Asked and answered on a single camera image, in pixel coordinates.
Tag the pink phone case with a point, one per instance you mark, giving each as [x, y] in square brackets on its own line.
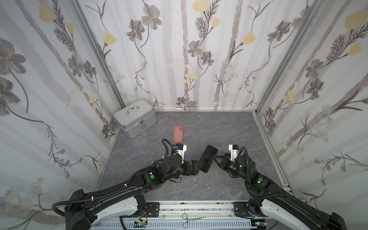
[178, 134]

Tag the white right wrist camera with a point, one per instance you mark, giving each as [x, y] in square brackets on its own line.
[234, 152]

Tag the black phone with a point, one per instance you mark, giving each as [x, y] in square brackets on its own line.
[207, 158]

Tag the aluminium corner frame post left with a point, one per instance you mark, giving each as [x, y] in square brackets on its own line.
[78, 12]

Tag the aluminium corner frame post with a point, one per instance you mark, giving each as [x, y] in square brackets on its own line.
[78, 12]
[306, 24]

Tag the aluminium corner frame post right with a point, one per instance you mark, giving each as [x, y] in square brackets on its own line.
[306, 24]

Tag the silver aluminium case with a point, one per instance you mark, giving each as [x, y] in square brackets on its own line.
[136, 118]

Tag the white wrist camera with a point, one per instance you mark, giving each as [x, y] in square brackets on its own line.
[180, 149]
[234, 152]

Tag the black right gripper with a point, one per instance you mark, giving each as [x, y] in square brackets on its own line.
[226, 161]

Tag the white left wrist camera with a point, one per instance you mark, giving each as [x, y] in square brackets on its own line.
[180, 149]

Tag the white perforated cable tray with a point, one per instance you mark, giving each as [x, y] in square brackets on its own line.
[201, 224]

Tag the metal forceps scissors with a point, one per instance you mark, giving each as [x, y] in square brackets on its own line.
[187, 220]

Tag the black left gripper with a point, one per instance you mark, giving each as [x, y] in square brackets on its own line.
[187, 166]

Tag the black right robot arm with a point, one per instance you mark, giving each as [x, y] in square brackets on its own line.
[271, 200]

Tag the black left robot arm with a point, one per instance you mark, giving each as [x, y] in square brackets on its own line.
[82, 210]

